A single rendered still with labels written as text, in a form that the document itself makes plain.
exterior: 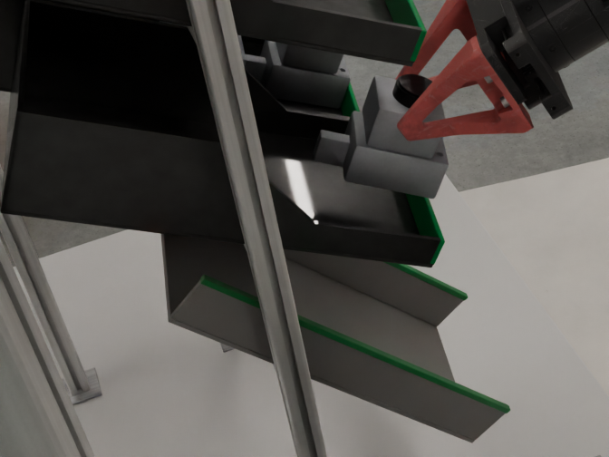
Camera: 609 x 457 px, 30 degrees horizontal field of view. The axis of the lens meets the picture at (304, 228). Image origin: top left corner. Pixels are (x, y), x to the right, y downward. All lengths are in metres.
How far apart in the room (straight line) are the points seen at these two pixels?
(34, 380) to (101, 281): 1.15
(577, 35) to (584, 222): 0.60
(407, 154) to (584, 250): 0.53
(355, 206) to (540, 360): 0.41
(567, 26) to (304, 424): 0.33
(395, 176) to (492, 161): 2.00
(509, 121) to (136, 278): 0.68
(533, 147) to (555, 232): 1.51
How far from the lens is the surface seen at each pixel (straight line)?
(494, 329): 1.17
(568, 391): 1.11
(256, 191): 0.66
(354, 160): 0.74
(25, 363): 0.16
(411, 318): 0.97
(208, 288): 0.75
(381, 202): 0.79
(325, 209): 0.77
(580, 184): 1.33
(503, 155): 2.76
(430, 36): 0.75
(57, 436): 0.17
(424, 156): 0.74
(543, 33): 0.70
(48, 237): 2.80
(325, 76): 0.88
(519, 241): 1.26
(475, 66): 0.68
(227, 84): 0.62
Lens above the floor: 1.71
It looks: 41 degrees down
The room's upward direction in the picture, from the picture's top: 11 degrees counter-clockwise
